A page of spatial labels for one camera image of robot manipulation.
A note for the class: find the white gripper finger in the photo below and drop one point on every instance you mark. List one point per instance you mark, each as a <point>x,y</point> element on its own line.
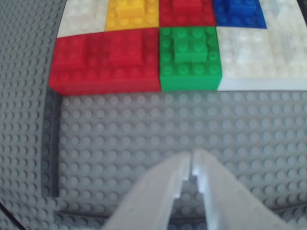
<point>227,203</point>
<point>153,191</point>

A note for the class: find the red Lego cube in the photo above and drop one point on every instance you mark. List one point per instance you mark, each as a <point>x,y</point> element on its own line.
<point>187,12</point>
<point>74,69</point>
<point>132,67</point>

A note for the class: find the green Lego cube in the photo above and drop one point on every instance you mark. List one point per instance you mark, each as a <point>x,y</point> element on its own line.
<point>189,64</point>

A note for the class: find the yellow Lego cube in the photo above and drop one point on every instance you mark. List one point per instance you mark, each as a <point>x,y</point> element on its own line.
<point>132,14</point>

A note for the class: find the blue Lego cube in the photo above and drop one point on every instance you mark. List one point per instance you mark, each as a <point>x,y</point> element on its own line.
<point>237,12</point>

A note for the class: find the gray Lego baseplate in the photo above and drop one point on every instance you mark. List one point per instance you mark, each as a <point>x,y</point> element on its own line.
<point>144,119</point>

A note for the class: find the dark gray Lego frame strip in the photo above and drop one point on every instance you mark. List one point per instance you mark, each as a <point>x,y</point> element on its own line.
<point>84,218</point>
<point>51,143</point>

